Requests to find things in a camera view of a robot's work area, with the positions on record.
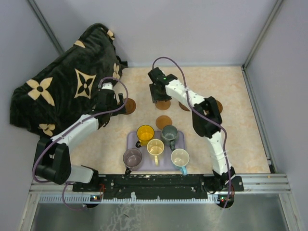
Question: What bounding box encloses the light brown coaster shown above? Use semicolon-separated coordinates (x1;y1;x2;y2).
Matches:
155;115;172;129
155;101;171;111

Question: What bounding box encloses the dark brown coaster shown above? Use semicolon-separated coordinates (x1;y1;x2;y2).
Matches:
125;98;136;115
216;100;223;114
179;102;190;111

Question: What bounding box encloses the yellow glass mug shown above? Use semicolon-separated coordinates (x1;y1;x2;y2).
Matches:
135;125;154;148

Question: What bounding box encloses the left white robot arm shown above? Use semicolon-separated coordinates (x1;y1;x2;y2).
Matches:
32;77;127;191

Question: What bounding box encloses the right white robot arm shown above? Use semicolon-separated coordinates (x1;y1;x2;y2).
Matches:
148;67;235;191

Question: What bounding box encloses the black floral plush blanket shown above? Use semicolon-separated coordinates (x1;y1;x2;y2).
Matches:
10;23;128;137

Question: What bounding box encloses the grey ceramic mug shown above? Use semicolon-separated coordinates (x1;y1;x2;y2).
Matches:
161;125;179;151

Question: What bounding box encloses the cream yellow mug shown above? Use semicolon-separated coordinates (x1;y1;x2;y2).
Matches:
147;139;165;166

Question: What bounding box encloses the purple glass mug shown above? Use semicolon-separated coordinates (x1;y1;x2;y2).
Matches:
123;148;143;175

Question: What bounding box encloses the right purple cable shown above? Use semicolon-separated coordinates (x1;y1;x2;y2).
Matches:
152;56;235;209

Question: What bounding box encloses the white mug blue handle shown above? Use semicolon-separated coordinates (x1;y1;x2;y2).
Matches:
171;149;190;176

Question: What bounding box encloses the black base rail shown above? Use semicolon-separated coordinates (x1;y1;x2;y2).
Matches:
72;173;244;200

